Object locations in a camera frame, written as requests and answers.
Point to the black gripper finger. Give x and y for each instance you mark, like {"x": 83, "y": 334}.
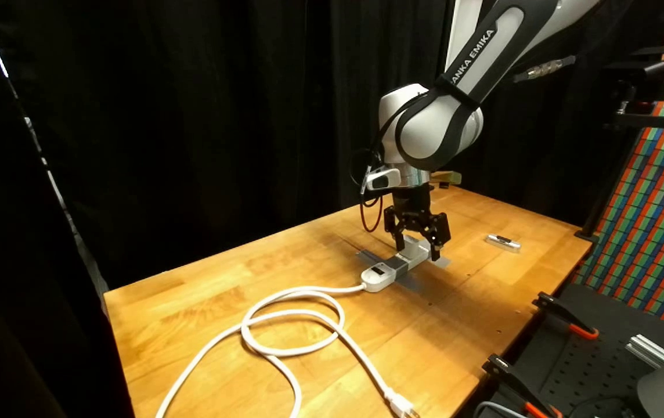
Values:
{"x": 438, "y": 233}
{"x": 397, "y": 228}

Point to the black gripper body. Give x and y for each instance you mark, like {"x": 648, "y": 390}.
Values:
{"x": 410, "y": 209}

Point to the white charging block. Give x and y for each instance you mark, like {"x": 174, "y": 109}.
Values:
{"x": 416, "y": 250}

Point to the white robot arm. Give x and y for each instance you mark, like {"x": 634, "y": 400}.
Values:
{"x": 428, "y": 127}

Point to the white power strip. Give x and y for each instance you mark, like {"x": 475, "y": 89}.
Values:
{"x": 386, "y": 273}

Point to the small grey object on table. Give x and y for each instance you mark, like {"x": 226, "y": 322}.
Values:
{"x": 504, "y": 243}

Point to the orange black clamp upper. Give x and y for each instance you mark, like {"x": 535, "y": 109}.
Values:
{"x": 578, "y": 325}

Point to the orange black clamp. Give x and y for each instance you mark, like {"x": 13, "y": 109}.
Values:
{"x": 533, "y": 404}
{"x": 578, "y": 325}

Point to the orange black clamp lower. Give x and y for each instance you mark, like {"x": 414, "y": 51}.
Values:
{"x": 533, "y": 404}

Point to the black perforated side table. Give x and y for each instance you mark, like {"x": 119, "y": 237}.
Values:
{"x": 583, "y": 380}

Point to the black curtain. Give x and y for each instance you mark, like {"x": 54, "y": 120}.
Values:
{"x": 139, "y": 136}

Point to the grey duct tape strip far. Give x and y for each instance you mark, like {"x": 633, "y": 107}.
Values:
{"x": 371, "y": 259}

